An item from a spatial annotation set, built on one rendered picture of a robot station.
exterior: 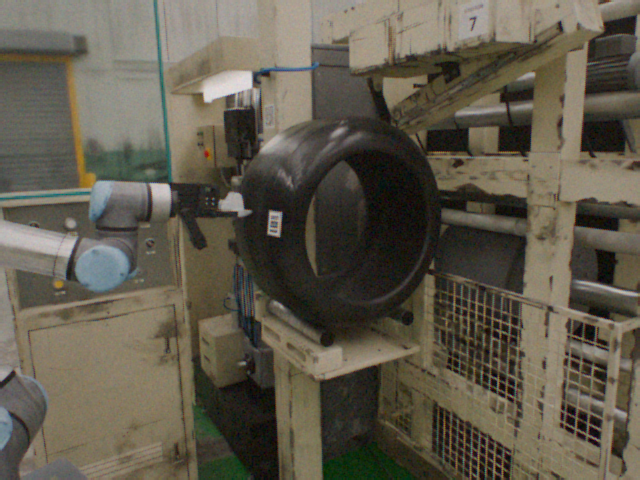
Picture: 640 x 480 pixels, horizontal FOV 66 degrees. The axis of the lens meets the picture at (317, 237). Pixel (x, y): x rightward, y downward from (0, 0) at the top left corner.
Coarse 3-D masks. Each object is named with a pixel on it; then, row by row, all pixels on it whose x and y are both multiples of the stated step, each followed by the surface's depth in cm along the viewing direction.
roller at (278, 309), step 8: (272, 304) 157; (280, 304) 155; (272, 312) 158; (280, 312) 152; (288, 312) 148; (288, 320) 147; (296, 320) 143; (304, 320) 141; (296, 328) 144; (304, 328) 138; (312, 328) 135; (320, 328) 134; (312, 336) 135; (320, 336) 131; (328, 336) 131; (328, 344) 132
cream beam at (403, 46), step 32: (448, 0) 123; (512, 0) 113; (544, 0) 118; (352, 32) 158; (384, 32) 145; (416, 32) 133; (448, 32) 124; (512, 32) 114; (352, 64) 161; (384, 64) 147; (416, 64) 143
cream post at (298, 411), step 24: (264, 0) 153; (288, 0) 150; (264, 24) 155; (288, 24) 151; (264, 48) 157; (288, 48) 153; (288, 72) 154; (264, 96) 161; (288, 96) 155; (264, 120) 163; (288, 120) 156; (264, 144) 166; (312, 216) 166; (312, 240) 168; (312, 264) 169; (288, 384) 172; (312, 384) 177; (288, 408) 175; (312, 408) 178; (288, 432) 177; (312, 432) 180; (288, 456) 180; (312, 456) 182
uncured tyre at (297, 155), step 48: (288, 144) 126; (336, 144) 123; (384, 144) 130; (240, 192) 136; (288, 192) 119; (384, 192) 166; (432, 192) 141; (240, 240) 136; (288, 240) 120; (384, 240) 168; (432, 240) 144; (288, 288) 125; (336, 288) 163; (384, 288) 156
